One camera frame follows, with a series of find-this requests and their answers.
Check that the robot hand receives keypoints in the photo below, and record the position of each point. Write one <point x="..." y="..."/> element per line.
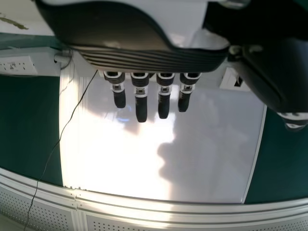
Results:
<point x="144" y="36"/>

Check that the white double socket plate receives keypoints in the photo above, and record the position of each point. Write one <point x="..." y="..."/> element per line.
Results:
<point x="16" y="66"/>

